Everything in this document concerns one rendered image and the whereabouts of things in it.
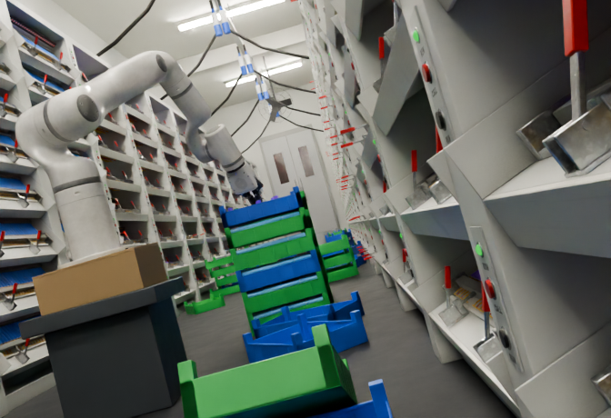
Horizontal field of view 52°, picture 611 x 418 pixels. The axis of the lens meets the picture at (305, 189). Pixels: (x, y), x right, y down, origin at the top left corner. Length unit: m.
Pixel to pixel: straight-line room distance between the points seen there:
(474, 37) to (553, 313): 0.22
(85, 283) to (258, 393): 0.82
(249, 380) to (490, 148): 0.46
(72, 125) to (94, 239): 0.28
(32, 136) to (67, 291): 0.40
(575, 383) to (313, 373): 0.37
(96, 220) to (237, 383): 0.88
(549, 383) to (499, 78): 0.24
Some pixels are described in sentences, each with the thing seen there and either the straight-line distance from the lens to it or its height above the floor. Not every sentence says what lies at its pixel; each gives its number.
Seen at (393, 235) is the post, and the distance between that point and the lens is 1.90.
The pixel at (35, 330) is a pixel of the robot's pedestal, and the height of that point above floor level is 0.25.
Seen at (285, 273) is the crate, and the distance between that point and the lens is 2.27.
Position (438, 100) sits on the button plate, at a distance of 0.55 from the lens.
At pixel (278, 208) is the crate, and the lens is 2.27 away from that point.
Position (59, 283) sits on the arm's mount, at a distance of 1.58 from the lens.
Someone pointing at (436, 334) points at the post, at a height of 0.05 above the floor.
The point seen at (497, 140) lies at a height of 0.33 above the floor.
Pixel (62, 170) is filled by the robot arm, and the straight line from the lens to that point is 1.64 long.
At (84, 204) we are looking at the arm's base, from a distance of 1.62.
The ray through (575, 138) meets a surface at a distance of 0.33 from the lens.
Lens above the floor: 0.30
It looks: 4 degrees up
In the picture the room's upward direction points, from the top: 15 degrees counter-clockwise
